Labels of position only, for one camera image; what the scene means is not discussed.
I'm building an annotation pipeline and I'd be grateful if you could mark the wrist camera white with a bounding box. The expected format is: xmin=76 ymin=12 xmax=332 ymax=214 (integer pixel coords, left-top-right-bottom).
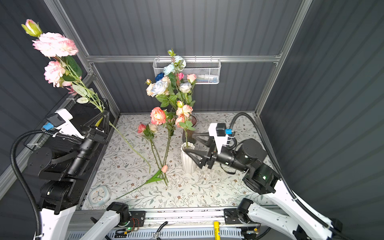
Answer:
xmin=43 ymin=109 xmax=85 ymax=139
xmin=209 ymin=123 xmax=234 ymax=154

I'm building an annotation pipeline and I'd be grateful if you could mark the light pink rose stem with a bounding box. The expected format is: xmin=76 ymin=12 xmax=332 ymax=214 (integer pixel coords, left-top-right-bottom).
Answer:
xmin=187 ymin=74 xmax=197 ymax=84

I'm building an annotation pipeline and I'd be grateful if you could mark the peach spray rose stem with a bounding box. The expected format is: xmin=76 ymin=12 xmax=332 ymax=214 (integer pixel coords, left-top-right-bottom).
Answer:
xmin=175 ymin=101 xmax=196 ymax=148

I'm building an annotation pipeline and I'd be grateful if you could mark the yellow tool at front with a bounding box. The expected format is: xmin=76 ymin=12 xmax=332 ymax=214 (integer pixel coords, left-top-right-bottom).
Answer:
xmin=214 ymin=221 xmax=221 ymax=240

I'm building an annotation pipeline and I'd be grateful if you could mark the floral patterned table mat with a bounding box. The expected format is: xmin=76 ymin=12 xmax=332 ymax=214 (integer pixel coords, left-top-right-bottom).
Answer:
xmin=82 ymin=112 xmax=271 ymax=210

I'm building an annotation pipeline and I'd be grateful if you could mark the white ribbed ceramic vase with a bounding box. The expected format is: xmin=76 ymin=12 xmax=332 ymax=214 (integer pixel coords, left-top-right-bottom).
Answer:
xmin=181 ymin=143 xmax=197 ymax=174

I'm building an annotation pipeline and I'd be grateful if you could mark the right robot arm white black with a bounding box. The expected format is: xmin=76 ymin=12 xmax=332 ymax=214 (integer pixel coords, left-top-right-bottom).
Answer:
xmin=185 ymin=133 xmax=343 ymax=240

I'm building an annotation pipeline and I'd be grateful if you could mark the coral red rose stem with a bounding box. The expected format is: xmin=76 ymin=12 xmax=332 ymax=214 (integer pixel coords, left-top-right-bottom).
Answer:
xmin=150 ymin=107 xmax=176 ymax=165

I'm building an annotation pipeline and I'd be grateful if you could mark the bottle in white basket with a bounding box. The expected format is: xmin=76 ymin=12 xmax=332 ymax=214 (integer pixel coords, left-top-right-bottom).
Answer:
xmin=196 ymin=75 xmax=219 ymax=84

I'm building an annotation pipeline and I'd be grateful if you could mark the black wire basket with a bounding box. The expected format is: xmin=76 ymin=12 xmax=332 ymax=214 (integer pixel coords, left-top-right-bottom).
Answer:
xmin=11 ymin=85 xmax=112 ymax=161

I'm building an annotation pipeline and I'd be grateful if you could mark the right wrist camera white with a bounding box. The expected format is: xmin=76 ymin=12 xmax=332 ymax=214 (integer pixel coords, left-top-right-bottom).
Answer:
xmin=209 ymin=123 xmax=234 ymax=154

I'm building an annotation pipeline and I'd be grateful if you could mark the pink glass vase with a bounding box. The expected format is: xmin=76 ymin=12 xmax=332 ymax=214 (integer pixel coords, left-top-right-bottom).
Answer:
xmin=181 ymin=115 xmax=198 ymax=145

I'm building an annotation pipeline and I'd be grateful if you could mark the bundle of artificial flowers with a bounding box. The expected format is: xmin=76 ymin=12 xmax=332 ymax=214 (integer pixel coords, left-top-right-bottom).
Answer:
xmin=138 ymin=123 xmax=169 ymax=186

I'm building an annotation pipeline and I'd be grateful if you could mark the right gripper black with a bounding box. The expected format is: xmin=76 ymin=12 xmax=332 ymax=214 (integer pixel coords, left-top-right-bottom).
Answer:
xmin=184 ymin=131 xmax=247 ymax=173

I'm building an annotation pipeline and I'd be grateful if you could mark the white green peony stem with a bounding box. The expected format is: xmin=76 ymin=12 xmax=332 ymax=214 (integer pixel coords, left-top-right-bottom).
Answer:
xmin=163 ymin=49 xmax=187 ymax=77

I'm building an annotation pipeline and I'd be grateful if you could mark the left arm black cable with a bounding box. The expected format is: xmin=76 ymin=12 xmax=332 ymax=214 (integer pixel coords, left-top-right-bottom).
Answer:
xmin=9 ymin=129 xmax=85 ymax=240

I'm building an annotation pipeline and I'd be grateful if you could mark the pink tulip stem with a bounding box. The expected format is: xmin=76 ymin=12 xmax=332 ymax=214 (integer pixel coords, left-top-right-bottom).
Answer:
xmin=116 ymin=165 xmax=169 ymax=200

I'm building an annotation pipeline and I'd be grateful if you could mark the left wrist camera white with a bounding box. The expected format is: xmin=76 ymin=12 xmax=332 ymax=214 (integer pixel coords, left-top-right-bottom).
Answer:
xmin=43 ymin=109 xmax=85 ymax=139

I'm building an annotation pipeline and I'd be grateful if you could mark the white peony flower stem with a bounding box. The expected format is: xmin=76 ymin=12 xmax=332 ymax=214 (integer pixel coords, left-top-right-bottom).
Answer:
xmin=146 ymin=79 xmax=154 ymax=97

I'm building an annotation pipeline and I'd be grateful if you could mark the pale blue white rose stem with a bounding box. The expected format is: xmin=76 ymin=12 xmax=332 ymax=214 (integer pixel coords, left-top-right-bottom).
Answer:
xmin=148 ymin=77 xmax=178 ymax=111

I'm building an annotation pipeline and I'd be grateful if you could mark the white wire mesh basket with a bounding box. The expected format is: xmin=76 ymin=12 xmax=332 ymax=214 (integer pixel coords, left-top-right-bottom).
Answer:
xmin=153 ymin=58 xmax=222 ymax=85

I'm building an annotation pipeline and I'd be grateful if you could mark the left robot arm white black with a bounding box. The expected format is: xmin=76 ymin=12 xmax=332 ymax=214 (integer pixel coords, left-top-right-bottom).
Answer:
xmin=25 ymin=109 xmax=112 ymax=240

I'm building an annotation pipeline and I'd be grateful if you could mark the yellow marker in black basket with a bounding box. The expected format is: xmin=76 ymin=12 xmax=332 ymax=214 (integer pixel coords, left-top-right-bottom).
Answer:
xmin=95 ymin=118 xmax=104 ymax=127

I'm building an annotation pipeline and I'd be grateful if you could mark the pink carnation flower stem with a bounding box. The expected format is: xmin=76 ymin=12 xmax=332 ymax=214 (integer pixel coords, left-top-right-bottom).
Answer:
xmin=20 ymin=18 xmax=152 ymax=175

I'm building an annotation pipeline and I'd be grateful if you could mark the small white clock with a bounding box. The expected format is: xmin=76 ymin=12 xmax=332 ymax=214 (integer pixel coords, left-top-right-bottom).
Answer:
xmin=88 ymin=186 xmax=111 ymax=207

